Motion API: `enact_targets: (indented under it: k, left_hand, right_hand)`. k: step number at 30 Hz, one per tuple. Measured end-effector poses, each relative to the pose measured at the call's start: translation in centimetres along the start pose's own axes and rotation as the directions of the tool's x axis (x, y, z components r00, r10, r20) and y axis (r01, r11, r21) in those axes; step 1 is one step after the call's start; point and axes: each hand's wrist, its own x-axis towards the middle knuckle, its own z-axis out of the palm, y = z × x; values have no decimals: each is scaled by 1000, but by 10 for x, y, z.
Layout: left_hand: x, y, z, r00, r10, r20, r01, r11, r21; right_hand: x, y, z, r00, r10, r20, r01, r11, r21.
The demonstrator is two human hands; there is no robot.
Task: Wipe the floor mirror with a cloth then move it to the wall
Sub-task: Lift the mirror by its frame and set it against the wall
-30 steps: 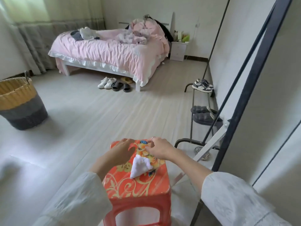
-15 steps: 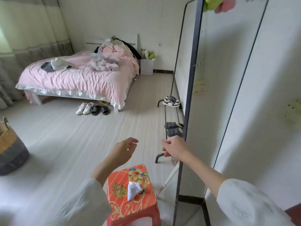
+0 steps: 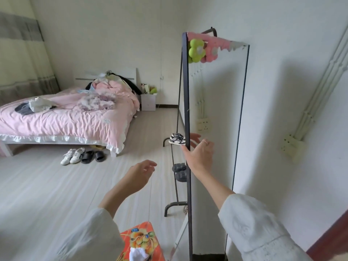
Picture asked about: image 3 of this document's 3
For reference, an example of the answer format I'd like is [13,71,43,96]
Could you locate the white wall cable conduits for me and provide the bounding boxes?
[293,24,348,140]

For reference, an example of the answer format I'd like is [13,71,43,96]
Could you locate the pink drip foam trim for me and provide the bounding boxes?
[187,32,231,51]

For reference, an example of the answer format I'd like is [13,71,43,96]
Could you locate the beige wall socket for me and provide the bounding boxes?
[281,134,306,162]

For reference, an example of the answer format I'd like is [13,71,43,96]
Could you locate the white crumpled garment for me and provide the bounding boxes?
[28,97,56,113]

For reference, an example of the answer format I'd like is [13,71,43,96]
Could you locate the black metal rack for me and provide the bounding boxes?
[162,27,218,217]

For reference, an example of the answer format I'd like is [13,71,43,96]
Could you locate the red floral plastic stool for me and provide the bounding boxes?
[117,221,165,261]

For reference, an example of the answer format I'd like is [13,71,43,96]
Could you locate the white drip foam trim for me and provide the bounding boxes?
[229,40,248,53]

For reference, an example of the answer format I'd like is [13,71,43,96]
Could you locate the white wiping cloth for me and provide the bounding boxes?
[129,247,149,261]

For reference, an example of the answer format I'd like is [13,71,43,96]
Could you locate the white nightstand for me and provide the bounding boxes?
[141,94,157,112]

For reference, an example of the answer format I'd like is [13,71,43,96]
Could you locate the pink plush flower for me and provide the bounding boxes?
[200,42,219,64]

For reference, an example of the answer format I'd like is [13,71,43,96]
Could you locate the grey cream striped curtain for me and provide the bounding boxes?
[0,0,61,106]

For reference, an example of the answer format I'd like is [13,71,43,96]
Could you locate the person's right forearm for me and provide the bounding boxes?
[193,171,313,261]

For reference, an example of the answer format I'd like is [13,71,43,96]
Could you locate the black-framed mirror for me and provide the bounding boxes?
[168,31,250,261]

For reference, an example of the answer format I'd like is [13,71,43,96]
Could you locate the pink padded jacket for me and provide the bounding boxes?
[92,80,134,98]

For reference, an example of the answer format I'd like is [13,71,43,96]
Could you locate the person's right hand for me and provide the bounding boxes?
[181,133,215,180]

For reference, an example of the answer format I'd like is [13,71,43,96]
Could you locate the person's left hand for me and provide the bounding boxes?
[119,159,158,196]

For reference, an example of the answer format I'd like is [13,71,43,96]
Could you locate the green plush flower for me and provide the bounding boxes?
[188,38,207,64]

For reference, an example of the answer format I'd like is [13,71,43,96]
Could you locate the black garment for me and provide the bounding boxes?
[86,73,142,95]

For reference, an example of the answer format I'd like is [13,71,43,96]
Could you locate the person's left forearm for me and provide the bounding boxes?
[54,185,139,261]

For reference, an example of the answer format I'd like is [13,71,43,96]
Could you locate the purple white fuzzy garment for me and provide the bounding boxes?
[77,95,116,111]

